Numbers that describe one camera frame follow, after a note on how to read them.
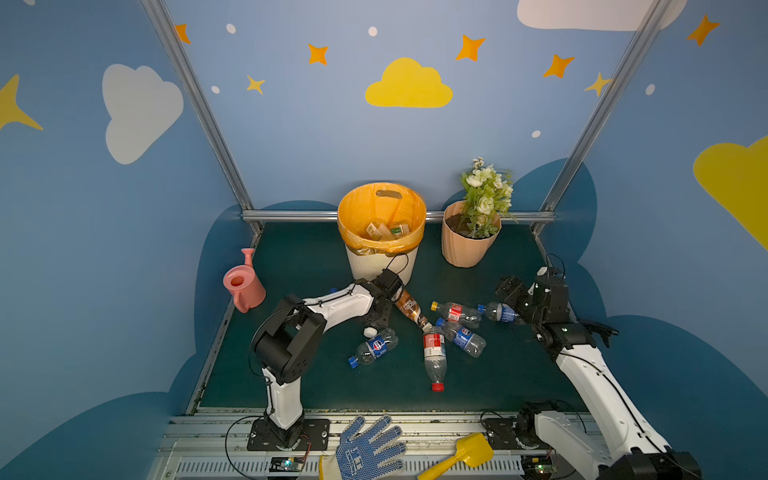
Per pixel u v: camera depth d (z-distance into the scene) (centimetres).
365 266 88
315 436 74
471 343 88
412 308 93
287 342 48
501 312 93
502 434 75
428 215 88
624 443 41
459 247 99
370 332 88
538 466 72
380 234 97
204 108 85
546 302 60
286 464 71
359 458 71
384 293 74
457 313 91
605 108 86
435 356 84
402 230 98
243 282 91
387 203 98
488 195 89
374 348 84
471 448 72
